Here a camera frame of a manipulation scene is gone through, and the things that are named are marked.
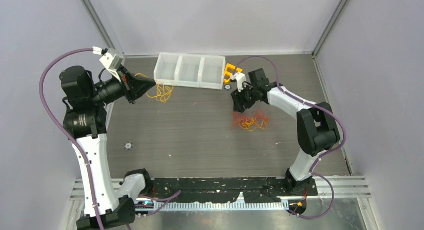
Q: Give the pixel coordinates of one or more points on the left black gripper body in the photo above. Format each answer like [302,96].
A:
[122,72]

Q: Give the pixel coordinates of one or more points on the yellow triangular plastic frame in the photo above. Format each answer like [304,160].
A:
[229,70]

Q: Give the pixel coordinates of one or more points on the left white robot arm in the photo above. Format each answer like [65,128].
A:
[85,123]

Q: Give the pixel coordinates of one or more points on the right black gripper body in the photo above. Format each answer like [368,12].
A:
[249,95]

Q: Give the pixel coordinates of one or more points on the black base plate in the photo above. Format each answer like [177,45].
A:
[226,189]

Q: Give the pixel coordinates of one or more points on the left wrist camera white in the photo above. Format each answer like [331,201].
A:
[111,59]

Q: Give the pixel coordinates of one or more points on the white three-compartment bin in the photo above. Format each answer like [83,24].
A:
[190,70]

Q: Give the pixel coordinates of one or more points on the small round token left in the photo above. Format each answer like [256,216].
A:
[128,146]

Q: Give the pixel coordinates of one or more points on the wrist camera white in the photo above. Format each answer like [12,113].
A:
[111,59]
[240,78]

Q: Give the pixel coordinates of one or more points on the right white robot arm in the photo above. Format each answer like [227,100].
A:
[317,130]

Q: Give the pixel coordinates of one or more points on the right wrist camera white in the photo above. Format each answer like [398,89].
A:
[240,78]

